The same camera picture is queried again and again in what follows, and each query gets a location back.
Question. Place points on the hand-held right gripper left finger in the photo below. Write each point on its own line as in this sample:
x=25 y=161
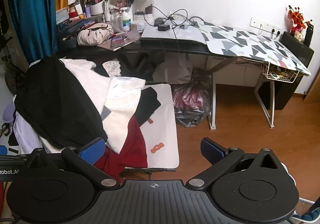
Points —
x=92 y=151

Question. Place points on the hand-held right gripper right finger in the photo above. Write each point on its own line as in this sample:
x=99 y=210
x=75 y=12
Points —
x=212 y=150

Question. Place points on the black sweater with white stripe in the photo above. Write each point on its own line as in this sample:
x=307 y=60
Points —
x=57 y=104

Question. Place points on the pile of clothes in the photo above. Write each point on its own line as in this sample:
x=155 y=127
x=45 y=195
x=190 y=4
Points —
x=82 y=83

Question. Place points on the dark red garment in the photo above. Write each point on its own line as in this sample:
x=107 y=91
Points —
x=132 y=144

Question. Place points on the pale lilac garment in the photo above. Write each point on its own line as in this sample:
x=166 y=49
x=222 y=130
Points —
x=25 y=129

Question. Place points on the white metal desk legs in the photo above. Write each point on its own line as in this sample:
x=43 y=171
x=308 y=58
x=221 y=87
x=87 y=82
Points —
x=214 y=104

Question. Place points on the black plastic bag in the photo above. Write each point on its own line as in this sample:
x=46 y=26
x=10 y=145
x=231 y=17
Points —
x=190 y=104

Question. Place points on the white cotton shirt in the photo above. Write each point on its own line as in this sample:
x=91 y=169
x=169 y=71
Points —
x=125 y=88

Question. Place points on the black cloth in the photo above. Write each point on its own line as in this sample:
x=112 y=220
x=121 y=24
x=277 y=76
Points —
x=147 y=106

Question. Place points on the white lace cloth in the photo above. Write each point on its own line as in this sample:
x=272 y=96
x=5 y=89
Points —
x=112 y=68

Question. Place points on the beige bag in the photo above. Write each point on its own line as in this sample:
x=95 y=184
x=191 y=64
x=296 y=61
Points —
x=175 y=68

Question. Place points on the phone in clear case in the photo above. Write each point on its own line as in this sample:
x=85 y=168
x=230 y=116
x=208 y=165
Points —
x=117 y=41

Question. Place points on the beige notebook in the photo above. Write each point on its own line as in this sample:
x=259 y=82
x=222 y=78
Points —
x=127 y=44

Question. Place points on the geometric patterned table mat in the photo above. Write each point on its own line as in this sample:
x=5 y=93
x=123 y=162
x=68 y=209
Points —
x=250 y=41

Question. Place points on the pink fabric pouch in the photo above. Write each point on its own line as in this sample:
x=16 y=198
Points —
x=93 y=35

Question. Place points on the black desk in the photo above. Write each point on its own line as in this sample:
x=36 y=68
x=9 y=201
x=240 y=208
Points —
x=150 y=49

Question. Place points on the grey flat desk pad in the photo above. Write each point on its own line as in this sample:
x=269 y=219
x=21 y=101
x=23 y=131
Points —
x=170 y=35

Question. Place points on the grey plug adapter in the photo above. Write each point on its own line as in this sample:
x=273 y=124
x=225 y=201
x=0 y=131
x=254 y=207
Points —
x=184 y=26

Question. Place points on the black power adapter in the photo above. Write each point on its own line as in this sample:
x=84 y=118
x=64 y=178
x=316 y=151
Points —
x=163 y=27

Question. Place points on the black cabinet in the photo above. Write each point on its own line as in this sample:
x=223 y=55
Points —
x=300 y=51

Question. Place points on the white pump bottle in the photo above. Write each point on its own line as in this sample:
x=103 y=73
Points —
x=124 y=22

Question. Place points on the grey computer mouse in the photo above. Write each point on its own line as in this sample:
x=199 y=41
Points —
x=159 y=21

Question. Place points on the white brush holder cup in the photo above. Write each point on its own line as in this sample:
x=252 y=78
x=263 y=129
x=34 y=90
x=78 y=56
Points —
x=97 y=9

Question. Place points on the black bottle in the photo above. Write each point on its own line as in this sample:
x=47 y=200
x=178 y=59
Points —
x=308 y=33

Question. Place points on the clear cosmetics case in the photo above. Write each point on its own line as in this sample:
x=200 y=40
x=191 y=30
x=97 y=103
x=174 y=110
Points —
x=143 y=3

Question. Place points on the orange artificial flowers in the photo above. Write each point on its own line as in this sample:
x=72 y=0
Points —
x=296 y=17

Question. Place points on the teal curtain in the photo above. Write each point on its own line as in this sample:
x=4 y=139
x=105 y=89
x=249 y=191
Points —
x=32 y=1

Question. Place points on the black wall plug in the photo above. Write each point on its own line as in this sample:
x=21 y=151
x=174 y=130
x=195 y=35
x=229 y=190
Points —
x=273 y=31

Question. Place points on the white wall socket panel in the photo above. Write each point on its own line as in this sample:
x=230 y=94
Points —
x=255 y=22

